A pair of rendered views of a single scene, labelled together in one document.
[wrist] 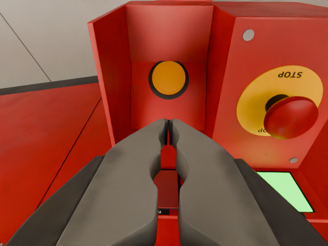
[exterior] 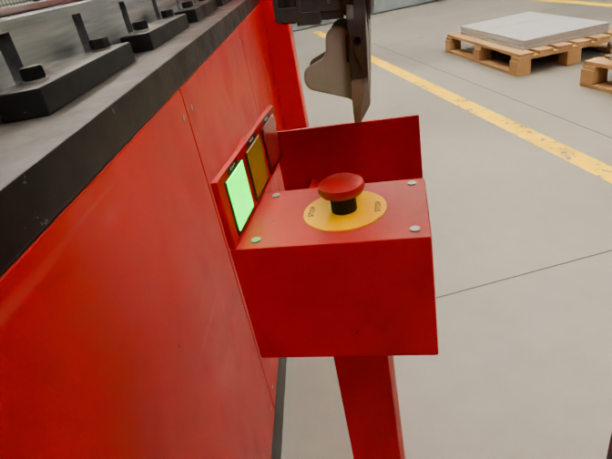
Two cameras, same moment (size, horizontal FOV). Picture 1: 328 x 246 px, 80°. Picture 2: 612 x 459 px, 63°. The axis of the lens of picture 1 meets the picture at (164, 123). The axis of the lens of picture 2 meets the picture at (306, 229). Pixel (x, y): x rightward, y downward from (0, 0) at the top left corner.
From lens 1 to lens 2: 0.48 m
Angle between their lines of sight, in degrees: 58
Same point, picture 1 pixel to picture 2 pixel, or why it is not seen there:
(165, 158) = (183, 300)
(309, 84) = (367, 218)
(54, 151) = not seen: hidden behind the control
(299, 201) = (233, 188)
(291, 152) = (270, 236)
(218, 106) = not seen: hidden behind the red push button
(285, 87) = (364, 207)
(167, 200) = (267, 132)
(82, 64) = (308, 386)
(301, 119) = (344, 180)
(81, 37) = not seen: hidden behind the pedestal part
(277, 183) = (242, 204)
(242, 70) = (382, 187)
